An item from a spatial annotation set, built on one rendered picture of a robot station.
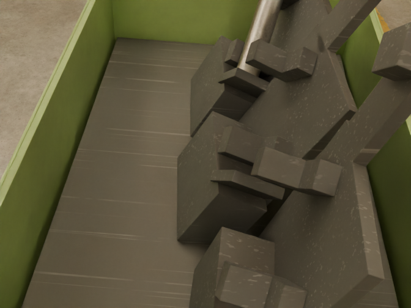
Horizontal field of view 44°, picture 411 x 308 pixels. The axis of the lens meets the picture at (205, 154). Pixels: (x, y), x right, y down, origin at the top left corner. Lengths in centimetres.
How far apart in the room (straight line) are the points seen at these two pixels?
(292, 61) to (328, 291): 27
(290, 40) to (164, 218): 27
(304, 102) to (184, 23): 38
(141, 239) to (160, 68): 33
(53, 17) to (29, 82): 55
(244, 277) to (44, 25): 233
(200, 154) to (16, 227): 21
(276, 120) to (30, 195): 28
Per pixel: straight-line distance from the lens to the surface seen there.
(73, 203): 61
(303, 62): 54
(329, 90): 51
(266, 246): 49
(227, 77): 62
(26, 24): 268
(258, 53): 55
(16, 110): 214
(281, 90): 59
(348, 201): 38
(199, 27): 86
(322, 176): 40
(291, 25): 68
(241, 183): 48
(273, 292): 41
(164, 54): 84
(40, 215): 58
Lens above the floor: 131
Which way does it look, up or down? 44 degrees down
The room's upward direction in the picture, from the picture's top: 4 degrees clockwise
